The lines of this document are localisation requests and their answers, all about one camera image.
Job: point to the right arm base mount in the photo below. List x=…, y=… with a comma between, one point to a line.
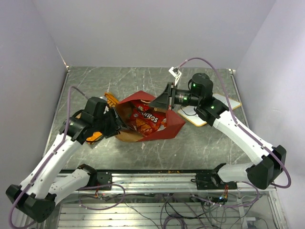
x=209, y=180

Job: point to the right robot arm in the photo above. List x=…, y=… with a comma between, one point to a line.
x=267, y=161

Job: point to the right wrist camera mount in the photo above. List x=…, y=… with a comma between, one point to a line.
x=176, y=73

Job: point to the aluminium rail frame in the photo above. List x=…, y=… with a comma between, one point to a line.
x=164, y=200

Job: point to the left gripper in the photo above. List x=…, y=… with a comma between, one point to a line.
x=117, y=124

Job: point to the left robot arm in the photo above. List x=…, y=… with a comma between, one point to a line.
x=39, y=193

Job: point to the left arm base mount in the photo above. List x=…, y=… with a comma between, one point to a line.
x=100, y=179

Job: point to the small whiteboard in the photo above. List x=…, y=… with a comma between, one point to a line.
x=191, y=116

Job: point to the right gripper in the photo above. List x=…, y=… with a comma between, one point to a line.
x=163, y=100

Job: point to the red doritos bag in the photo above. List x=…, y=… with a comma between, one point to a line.
x=146, y=120

